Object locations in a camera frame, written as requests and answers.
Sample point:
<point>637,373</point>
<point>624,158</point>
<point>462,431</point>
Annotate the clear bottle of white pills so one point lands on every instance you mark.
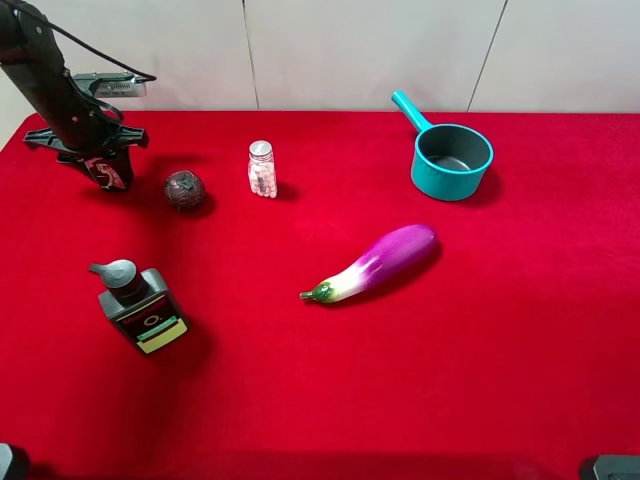
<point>261,169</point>

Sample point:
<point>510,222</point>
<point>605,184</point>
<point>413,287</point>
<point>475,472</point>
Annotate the black block lower right corner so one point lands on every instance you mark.
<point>610,467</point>

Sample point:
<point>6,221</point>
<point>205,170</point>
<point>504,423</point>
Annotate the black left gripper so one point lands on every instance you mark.
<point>77,123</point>

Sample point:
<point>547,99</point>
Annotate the red velvet table cloth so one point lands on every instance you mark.
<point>274,299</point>

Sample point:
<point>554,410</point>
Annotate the black block lower left corner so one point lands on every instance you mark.
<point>14,462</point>

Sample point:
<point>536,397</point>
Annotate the grey pump bottle red label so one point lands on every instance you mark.
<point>139,304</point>

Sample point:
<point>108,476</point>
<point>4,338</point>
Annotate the dark brown round fruit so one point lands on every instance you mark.
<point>184,191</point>

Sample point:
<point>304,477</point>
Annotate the black block corner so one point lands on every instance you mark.
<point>610,467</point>
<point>14,462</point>

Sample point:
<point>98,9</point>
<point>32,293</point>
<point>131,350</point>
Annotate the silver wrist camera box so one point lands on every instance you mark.
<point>114,85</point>

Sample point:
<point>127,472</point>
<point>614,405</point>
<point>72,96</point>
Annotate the red black patterned tin box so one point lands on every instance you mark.
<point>102,169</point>

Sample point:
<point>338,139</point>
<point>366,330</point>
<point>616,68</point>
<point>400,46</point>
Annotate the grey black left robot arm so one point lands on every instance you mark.
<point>27,34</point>

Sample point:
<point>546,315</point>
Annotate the teal saucepan with handle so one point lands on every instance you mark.
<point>449,160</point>

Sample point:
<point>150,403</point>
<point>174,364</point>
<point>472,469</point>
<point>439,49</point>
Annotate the purple white toy eggplant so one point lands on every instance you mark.
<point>391,254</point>

